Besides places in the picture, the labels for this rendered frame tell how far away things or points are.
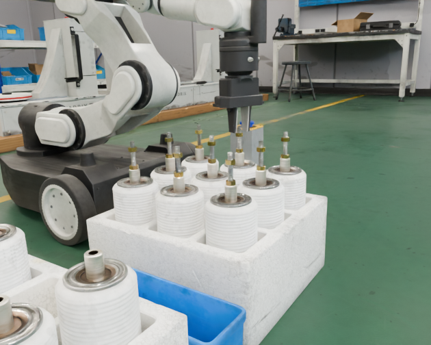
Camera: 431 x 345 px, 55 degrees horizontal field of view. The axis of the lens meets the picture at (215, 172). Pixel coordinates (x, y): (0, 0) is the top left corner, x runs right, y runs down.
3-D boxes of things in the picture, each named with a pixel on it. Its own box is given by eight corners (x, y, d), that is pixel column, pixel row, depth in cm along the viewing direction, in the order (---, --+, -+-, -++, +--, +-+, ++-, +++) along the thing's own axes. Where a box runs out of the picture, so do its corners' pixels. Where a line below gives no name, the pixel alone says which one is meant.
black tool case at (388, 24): (363, 33, 505) (364, 24, 503) (401, 31, 487) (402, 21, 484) (358, 32, 476) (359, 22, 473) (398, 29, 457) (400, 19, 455)
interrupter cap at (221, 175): (201, 184, 87) (201, 181, 86) (191, 175, 93) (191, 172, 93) (234, 180, 89) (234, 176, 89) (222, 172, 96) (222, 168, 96)
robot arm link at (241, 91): (249, 102, 104) (249, 52, 101) (273, 105, 96) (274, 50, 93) (205, 106, 97) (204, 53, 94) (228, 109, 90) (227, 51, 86)
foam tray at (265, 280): (94, 295, 92) (85, 219, 88) (196, 233, 124) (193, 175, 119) (248, 359, 72) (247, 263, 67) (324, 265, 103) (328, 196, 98)
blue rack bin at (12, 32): (-24, 42, 526) (-28, 24, 521) (5, 42, 557) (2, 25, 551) (-2, 40, 500) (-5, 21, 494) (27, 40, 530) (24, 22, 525)
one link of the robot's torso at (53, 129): (36, 146, 149) (31, 109, 145) (82, 137, 164) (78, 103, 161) (72, 152, 137) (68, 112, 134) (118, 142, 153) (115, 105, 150)
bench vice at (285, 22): (286, 37, 536) (286, 17, 530) (298, 36, 526) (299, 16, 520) (271, 36, 503) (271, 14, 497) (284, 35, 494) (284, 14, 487)
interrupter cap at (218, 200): (258, 198, 77) (258, 194, 77) (242, 211, 71) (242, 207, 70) (221, 193, 80) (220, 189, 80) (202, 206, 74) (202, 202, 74)
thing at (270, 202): (241, 252, 95) (240, 176, 90) (283, 255, 93) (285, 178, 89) (235, 274, 86) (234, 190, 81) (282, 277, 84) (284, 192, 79)
